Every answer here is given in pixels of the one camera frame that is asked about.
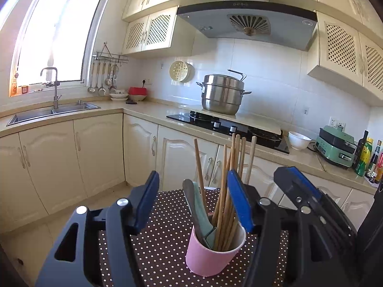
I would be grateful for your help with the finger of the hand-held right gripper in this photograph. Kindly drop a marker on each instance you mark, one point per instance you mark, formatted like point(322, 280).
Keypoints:
point(287, 188)
point(311, 189)

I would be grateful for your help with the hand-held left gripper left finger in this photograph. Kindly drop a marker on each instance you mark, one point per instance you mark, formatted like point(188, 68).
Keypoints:
point(148, 200)

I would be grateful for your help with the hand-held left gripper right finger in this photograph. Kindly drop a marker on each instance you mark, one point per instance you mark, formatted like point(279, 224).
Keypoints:
point(239, 200)

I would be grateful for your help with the bundle of wooden chopsticks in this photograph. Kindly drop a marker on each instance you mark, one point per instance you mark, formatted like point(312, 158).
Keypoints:
point(223, 191)

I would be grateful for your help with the teal silicone spatula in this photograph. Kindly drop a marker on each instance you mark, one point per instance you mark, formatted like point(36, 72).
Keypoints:
point(188, 194)

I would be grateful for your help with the pink cup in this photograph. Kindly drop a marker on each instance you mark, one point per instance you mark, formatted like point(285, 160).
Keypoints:
point(209, 260)

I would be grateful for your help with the green electric cooker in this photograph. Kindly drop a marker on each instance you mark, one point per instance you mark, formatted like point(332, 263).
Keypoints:
point(333, 149)

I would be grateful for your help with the white bowl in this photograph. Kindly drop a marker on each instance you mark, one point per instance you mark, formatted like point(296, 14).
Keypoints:
point(299, 142)

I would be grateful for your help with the brown polka dot tablecloth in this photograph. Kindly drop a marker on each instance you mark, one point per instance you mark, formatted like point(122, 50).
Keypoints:
point(167, 245)

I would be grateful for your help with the green bottle yellow label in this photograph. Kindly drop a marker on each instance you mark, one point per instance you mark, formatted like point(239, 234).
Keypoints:
point(364, 161)

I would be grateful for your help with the dark olive oil bottle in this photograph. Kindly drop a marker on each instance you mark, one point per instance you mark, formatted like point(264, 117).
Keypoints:
point(361, 146)

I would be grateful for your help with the cream base cabinets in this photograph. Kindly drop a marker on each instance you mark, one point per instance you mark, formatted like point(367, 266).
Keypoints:
point(98, 155)

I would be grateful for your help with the small red label bottle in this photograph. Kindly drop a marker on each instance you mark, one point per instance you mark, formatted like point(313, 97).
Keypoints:
point(380, 170)

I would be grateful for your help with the dark soy sauce bottle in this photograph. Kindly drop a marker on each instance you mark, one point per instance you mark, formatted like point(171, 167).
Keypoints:
point(375, 158)

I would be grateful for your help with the black gas stove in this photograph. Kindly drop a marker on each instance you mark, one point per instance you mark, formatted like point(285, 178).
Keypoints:
point(194, 118)

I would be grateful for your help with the stainless steel steamer pot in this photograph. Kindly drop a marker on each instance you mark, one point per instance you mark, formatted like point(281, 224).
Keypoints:
point(223, 95)

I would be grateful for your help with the stack of white bowls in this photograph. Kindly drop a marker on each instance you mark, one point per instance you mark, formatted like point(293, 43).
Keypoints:
point(119, 96)

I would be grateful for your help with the red container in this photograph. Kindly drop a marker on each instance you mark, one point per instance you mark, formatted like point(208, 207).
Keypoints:
point(137, 91)

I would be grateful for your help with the hanging metal ladle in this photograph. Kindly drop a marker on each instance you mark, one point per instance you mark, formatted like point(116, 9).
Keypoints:
point(113, 87)
point(96, 89)
point(102, 91)
point(91, 89)
point(108, 80)

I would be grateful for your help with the yellow strainer plate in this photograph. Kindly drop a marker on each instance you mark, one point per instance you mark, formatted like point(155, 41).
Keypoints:
point(179, 71)

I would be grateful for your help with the stainless steel sink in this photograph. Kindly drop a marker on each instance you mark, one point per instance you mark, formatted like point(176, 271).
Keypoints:
point(36, 115)

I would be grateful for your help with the metal faucet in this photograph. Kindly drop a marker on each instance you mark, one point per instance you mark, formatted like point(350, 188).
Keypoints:
point(55, 92)

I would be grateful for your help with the large cream lattice cabinet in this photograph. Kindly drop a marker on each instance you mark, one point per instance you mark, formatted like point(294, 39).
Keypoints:
point(344, 50)

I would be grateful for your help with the small red jar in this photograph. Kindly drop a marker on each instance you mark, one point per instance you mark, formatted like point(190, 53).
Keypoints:
point(24, 89)

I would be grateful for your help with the small cream lattice cabinet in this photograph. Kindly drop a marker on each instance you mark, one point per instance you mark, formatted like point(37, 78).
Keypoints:
point(149, 33)

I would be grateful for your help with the grey range hood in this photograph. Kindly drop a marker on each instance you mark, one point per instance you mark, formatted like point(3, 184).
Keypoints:
point(209, 21)

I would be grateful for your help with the window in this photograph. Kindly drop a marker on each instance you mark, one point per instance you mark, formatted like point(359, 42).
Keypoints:
point(59, 30)

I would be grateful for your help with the white wall outlet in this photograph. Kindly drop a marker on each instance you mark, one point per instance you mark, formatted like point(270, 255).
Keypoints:
point(337, 123)

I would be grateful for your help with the metal wall utensil rack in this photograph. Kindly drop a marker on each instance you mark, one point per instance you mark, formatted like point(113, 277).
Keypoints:
point(110, 56)

